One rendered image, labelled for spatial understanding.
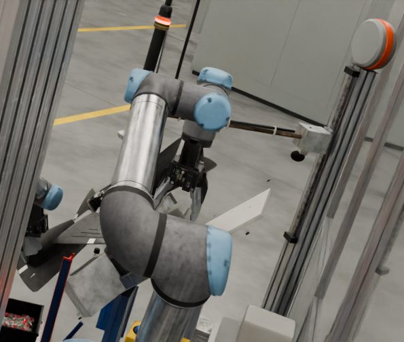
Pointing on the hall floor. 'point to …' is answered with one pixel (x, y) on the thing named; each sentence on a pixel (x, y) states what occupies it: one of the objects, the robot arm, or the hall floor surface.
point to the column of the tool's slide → (319, 195)
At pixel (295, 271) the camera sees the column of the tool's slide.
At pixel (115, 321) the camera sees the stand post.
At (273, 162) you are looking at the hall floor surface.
